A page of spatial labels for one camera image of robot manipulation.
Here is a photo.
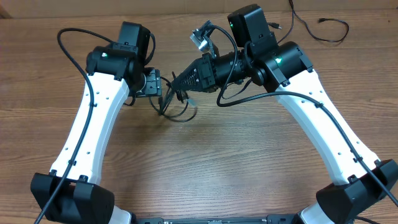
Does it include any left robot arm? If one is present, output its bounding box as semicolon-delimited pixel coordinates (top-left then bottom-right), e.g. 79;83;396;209
30;22;162;223

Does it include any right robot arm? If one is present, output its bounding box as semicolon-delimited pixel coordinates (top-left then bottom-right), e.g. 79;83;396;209
171;4;397;223

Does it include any black usb cable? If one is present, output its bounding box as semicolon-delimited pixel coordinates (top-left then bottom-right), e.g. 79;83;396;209
148;71;198;123

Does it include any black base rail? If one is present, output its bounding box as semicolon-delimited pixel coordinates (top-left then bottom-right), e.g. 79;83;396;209
130;213;354;224

